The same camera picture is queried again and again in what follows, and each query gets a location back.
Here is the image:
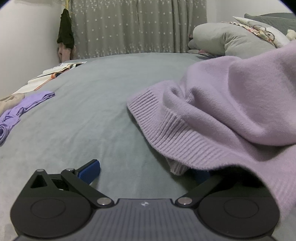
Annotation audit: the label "dark hanging garment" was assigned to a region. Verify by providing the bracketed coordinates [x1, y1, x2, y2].
[57, 9, 75, 49]

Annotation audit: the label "dark grey pillow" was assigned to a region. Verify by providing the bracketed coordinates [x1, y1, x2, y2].
[244, 13, 296, 32]

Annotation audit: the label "floral cloth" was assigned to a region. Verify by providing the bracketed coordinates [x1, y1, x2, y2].
[221, 21, 277, 42]

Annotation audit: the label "printed white pillow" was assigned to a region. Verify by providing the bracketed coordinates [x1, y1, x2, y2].
[232, 16, 290, 48]

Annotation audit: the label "open books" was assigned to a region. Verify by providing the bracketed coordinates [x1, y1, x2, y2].
[13, 61, 88, 94]

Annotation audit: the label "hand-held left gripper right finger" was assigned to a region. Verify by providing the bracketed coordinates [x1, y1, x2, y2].
[174, 169, 232, 207]

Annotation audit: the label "small purple garment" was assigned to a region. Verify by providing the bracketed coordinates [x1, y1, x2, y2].
[0, 91, 56, 145]

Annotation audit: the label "grey star curtain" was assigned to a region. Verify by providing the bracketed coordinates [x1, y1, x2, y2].
[69, 0, 207, 59]

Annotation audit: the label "grey duvet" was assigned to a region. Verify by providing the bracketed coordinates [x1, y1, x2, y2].
[188, 22, 278, 57]

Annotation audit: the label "lilac knit sweater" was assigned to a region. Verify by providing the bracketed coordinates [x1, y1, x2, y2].
[127, 40, 296, 217]

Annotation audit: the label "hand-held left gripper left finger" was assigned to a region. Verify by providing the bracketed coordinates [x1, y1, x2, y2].
[30, 159, 114, 208]

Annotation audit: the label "beige brown garment pile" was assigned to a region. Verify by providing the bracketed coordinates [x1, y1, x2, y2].
[0, 93, 25, 115]

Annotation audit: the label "pink hanging garment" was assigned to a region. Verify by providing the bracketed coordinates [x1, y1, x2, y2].
[58, 43, 78, 62]

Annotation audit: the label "grey bed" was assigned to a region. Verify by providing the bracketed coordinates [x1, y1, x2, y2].
[0, 52, 296, 241]

